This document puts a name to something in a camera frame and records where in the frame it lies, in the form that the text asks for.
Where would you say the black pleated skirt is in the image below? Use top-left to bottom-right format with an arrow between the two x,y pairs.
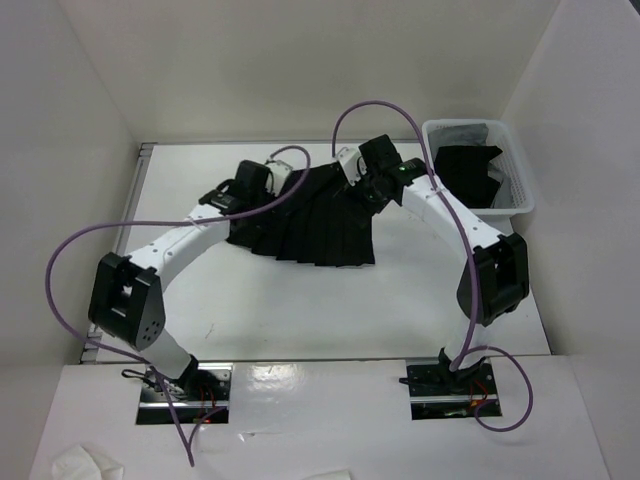
228,164 -> 402,267

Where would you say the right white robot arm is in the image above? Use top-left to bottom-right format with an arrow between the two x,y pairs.
333,135 -> 530,393

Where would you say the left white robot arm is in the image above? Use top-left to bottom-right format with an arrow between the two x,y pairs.
88,160 -> 274,400

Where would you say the black skirt in basket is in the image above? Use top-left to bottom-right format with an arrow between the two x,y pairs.
434,145 -> 503,209

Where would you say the white plastic basket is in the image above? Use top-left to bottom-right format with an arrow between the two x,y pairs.
422,119 -> 534,218

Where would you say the crumpled white tissue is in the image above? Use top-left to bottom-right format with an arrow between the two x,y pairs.
51,445 -> 124,480

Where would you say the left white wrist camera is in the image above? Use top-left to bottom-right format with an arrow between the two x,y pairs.
265,159 -> 293,196

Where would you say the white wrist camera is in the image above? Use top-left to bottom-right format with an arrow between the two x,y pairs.
265,159 -> 293,196
334,147 -> 367,187

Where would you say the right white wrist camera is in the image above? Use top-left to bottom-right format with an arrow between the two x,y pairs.
334,147 -> 367,187

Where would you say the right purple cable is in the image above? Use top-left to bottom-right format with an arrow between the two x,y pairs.
331,100 -> 534,432

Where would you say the purple cable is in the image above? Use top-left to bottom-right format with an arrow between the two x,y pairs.
331,100 -> 534,432
45,144 -> 312,468

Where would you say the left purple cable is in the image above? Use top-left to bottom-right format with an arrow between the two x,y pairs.
45,144 -> 312,468

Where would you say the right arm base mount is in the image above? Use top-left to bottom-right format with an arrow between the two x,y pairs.
399,359 -> 502,420

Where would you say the aluminium table edge rail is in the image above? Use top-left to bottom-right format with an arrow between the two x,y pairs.
79,142 -> 156,364

